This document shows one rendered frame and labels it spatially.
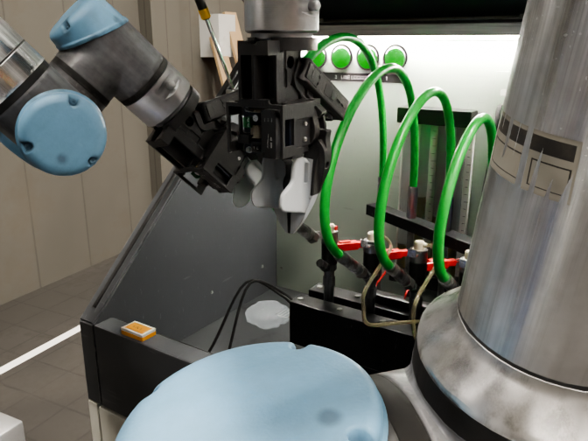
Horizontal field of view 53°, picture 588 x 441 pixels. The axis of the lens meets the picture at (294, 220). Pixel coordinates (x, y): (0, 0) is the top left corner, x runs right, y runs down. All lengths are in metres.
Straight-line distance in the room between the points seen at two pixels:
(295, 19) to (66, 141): 0.24
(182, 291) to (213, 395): 0.94
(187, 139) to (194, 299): 0.56
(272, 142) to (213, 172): 0.18
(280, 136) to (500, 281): 0.37
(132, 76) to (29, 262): 3.11
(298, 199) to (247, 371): 0.38
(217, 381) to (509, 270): 0.14
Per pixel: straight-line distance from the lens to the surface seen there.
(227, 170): 0.75
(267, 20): 0.59
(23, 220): 3.69
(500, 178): 0.24
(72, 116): 0.55
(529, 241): 0.23
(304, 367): 0.28
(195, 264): 1.22
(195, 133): 0.75
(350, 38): 0.99
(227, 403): 0.26
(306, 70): 0.62
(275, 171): 0.66
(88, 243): 4.05
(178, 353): 0.95
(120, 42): 0.70
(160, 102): 0.72
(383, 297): 1.02
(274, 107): 0.58
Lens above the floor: 1.41
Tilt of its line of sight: 17 degrees down
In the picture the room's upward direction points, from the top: straight up
